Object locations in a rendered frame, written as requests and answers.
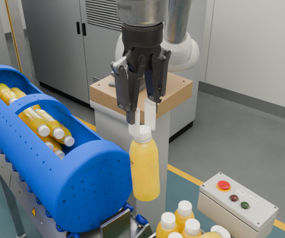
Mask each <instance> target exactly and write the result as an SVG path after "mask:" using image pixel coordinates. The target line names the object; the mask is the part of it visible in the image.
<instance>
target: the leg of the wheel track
mask: <svg viewBox="0 0 285 238"><path fill-rule="evenodd" d="M0 186H1V189H2V192H3V195H4V198H5V201H6V204H7V207H8V210H9V214H10V217H11V220H12V223H13V226H14V229H15V232H16V234H17V238H25V237H26V234H25V231H24V227H23V224H22V221H21V217H20V214H19V211H18V207H17V203H16V200H15V197H14V194H13V193H12V191H11V190H10V188H9V187H8V185H7V184H6V182H5V181H4V179H3V178H2V176H1V175H0Z"/></svg>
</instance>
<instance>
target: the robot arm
mask: <svg viewBox="0 0 285 238"><path fill-rule="evenodd" d="M192 2H193V0H117V18H118V19H119V20H120V21H122V22H123V23H122V24H121V35H120V36H119V39H118V41H117V45H116V50H115V61H113V62H111V68H112V70H113V71H112V72H111V76H112V77H114V79H115V80H113V81H111V82H109V86H110V87H115V88H116V98H117V106H118V107H119V108H121V109H122V110H124V111H126V121H127V123H128V124H129V134H130V135H132V136H133V137H135V138H136V139H139V137H140V109H138V108H137V104H138V95H139V93H140V92H141V91H143V90H144V89H145V88H146V89H147V97H148V98H149V99H148V98H145V126H149V127H150V128H151V130H152V131H153V132H154V131H155V117H156V114H157V103H161V101H162V99H160V97H161V96H162V97H164V96H165V92H166V82H167V72H175V71H183V70H187V69H189V68H191V67H193V66H194V65H195V64H196V63H197V61H198V59H199V47H198V45H197V43H196V42H195V41H194V40H193V39H191V37H190V35H189V33H188V32H187V29H188V24H189V19H190V12H191V7H192ZM163 21H165V25H164V24H163V23H162V22H163ZM159 88H160V89H159Z"/></svg>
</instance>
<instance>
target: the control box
mask: <svg viewBox="0 0 285 238"><path fill-rule="evenodd" d="M221 180H224V181H227V182H228V183H229V184H230V188H229V189H221V188H219V187H218V185H217V184H218V182H219V181H221ZM242 192H243V194H242ZM231 195H237V196H238V201H232V200H231V199H230V196H231ZM249 196H250V197H249ZM251 197H252V198H251ZM250 198H251V199H250ZM253 199H254V200H253ZM255 200H256V201H255ZM242 202H247V203H248V204H249V208H247V209H244V208H242V207H241V203H242ZM256 202H257V203H256ZM197 209H198V210H199V211H200V212H202V213H203V214H204V215H206V216H207V217H208V218H209V219H211V220H212V221H213V222H215V223H216V224H217V225H219V226H222V227H223V228H225V229H226V230H227V231H228V232H229V234H230V235H232V236H233V237H234V238H266V237H267V236H268V234H269V233H270V232H271V231H272V228H273V225H274V222H275V219H276V214H277V212H278V209H279V208H278V207H276V206H274V205H273V204H271V203H270V202H268V201H267V200H265V199H263V198H262V197H260V196H258V195H257V194H255V193H253V192H252V191H250V190H249V189H247V188H245V187H244V186H242V185H241V184H239V183H237V182H236V181H234V180H233V179H231V178H229V177H228V176H226V175H225V174H223V173H221V172H219V173H218V174H216V175H215V176H213V177H212V178H211V179H209V180H208V181H206V182H205V183H203V184H202V185H200V187H199V198H198V206H197Z"/></svg>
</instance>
